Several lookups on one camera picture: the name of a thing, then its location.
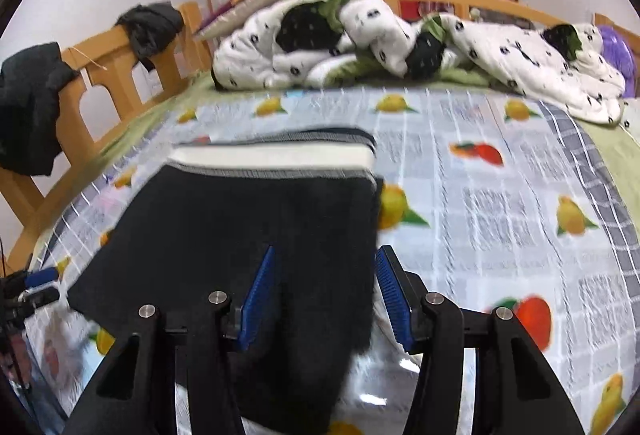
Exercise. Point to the wooden bed frame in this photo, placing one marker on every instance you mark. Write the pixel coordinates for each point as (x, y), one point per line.
(70, 115)

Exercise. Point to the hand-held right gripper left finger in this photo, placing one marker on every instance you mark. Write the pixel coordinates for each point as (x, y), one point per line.
(257, 300)

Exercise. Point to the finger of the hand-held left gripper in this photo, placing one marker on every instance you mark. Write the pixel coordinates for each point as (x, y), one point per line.
(42, 276)
(40, 297)

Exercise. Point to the fruit printed bed sheet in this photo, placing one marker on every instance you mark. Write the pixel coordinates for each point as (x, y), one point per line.
(475, 195)

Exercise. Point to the dark grey garment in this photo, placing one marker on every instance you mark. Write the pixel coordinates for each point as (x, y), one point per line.
(150, 27)

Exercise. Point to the purple plush cushion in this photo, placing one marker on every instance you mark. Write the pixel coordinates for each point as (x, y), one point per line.
(617, 55)

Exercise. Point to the white floral quilt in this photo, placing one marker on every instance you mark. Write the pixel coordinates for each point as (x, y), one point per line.
(380, 35)

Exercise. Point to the black pants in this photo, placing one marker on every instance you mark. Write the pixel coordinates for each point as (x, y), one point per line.
(225, 215)

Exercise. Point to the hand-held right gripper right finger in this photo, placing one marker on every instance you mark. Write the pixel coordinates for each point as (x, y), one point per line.
(392, 300)

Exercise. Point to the black jacket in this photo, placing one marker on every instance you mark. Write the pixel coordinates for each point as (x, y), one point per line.
(30, 105)

